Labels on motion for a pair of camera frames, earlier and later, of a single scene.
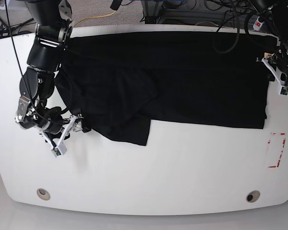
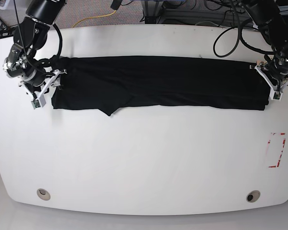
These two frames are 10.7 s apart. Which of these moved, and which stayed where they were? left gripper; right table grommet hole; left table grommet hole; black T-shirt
Moved: left gripper; black T-shirt
Stayed: right table grommet hole; left table grommet hole
